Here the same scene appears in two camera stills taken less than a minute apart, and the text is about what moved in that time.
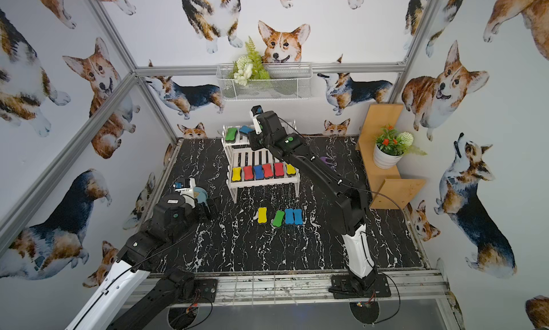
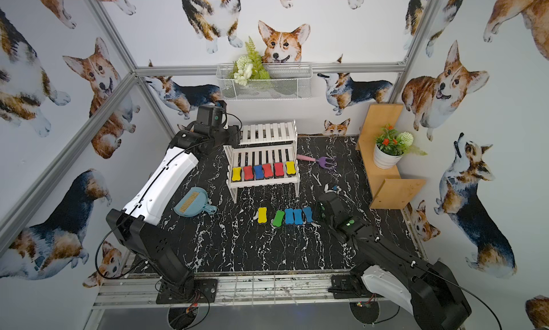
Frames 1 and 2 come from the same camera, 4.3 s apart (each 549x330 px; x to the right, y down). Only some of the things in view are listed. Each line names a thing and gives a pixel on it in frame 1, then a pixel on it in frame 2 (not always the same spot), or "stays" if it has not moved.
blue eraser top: (289, 216) stays
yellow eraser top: (262, 215) stays
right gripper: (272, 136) -> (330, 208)
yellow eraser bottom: (290, 169) stays
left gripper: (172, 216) -> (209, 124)
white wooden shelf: (248, 166) stays
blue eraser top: (246, 129) -> (308, 213)
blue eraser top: (298, 216) stays
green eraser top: (278, 218) stays
